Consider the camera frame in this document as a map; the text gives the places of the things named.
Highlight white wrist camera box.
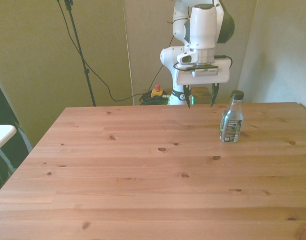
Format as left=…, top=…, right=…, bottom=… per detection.
left=181, top=63, right=220, bottom=77

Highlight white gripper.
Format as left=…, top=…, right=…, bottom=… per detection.
left=175, top=57, right=231, bottom=109

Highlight black stand cable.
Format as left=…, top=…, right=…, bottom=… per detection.
left=55, top=0, right=153, bottom=103

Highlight coiled black green cables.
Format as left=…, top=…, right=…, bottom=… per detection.
left=139, top=92, right=170, bottom=106

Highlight black camera stand pole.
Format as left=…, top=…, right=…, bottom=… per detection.
left=63, top=0, right=97, bottom=107

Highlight small white side table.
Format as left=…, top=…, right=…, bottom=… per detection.
left=0, top=124, right=17, bottom=155

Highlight clear plastic bottle black cap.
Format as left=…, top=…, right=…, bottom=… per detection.
left=219, top=90, right=245, bottom=144

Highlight yellow emergency stop button box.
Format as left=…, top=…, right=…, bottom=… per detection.
left=151, top=84, right=171, bottom=99

